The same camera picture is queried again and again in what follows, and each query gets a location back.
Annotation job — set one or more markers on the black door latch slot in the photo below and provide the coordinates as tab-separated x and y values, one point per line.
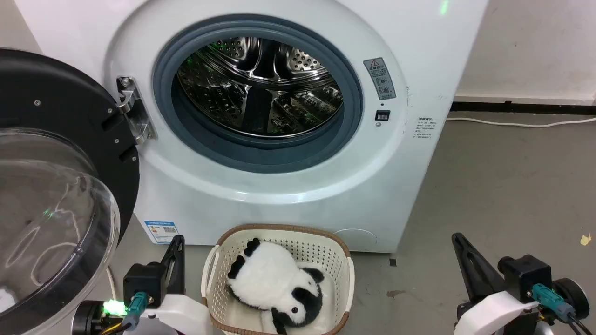
382	115

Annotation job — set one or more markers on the stainless steel drum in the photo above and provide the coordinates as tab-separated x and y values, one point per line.
260	88

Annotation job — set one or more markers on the grey rubber door gasket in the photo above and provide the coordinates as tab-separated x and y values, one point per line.
260	156

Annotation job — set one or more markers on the steel door hinge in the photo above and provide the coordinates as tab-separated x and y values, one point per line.
134	111

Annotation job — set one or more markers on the blue white energy label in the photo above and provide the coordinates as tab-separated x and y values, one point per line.
161	231

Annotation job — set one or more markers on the yellow paper scrap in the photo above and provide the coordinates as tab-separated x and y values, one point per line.
585	239

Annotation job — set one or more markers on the white plastic laundry basket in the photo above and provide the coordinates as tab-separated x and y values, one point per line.
326	253

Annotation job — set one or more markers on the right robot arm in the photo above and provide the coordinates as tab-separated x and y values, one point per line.
575	298

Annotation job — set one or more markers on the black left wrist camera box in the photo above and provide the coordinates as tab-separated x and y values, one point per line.
143	281

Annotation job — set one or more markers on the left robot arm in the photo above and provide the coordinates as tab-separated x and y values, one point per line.
93	318

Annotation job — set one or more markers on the washer door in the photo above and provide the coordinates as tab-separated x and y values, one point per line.
51	139

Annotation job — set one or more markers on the black white panda plush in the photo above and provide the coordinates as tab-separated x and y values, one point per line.
270	284

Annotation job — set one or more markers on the black baseboard strip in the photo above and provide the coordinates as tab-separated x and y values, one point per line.
521	108

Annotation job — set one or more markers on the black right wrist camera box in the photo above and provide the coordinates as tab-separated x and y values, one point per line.
524	274

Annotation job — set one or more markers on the grey warning sticker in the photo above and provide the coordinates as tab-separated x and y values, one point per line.
379	78

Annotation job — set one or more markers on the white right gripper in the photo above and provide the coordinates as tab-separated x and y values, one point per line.
498	314

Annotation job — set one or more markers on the small text sticker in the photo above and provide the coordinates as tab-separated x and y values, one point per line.
425	128

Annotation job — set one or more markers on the white front-load washing machine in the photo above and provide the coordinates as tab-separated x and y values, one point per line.
279	195

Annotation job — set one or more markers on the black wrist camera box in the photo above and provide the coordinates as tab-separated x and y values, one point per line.
143	281
524	274

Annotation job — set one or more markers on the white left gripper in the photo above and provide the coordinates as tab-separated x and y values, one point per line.
181	314

